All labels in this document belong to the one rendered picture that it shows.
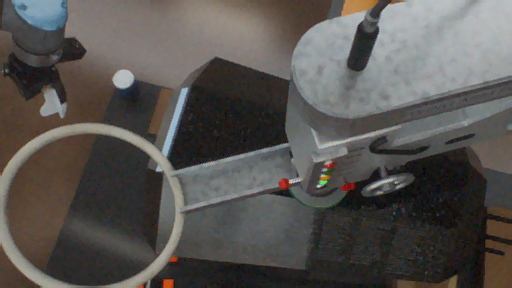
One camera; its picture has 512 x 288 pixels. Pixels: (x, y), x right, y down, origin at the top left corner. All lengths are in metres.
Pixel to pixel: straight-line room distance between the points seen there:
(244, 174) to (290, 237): 0.42
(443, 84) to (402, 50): 0.11
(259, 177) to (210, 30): 1.60
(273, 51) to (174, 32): 0.54
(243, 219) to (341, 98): 0.98
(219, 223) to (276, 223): 0.20
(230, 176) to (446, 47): 0.78
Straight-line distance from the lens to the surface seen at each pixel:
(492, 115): 1.50
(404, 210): 2.00
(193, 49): 3.13
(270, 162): 1.72
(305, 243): 2.05
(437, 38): 1.23
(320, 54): 1.16
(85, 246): 2.89
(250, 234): 2.05
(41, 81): 1.28
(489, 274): 2.83
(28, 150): 1.66
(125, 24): 3.27
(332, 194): 1.91
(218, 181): 1.70
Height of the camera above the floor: 2.74
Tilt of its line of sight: 73 degrees down
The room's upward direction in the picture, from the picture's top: 6 degrees clockwise
